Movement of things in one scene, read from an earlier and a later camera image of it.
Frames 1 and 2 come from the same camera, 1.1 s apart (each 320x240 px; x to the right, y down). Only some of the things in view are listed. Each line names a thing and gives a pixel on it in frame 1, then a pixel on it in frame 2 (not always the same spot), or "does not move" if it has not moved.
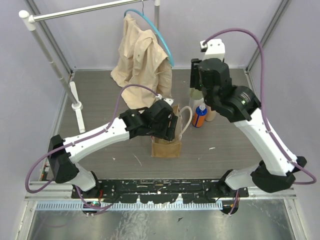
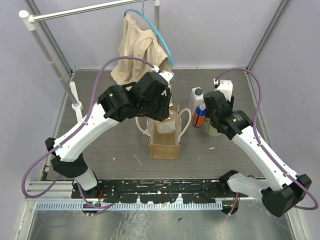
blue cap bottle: [199, 116] does not move
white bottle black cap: [193, 104] does not move
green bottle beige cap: [195, 94] → [211, 130]
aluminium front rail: [51, 195] does not move
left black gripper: [171, 127] → [163, 110]
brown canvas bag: [162, 148] does not move
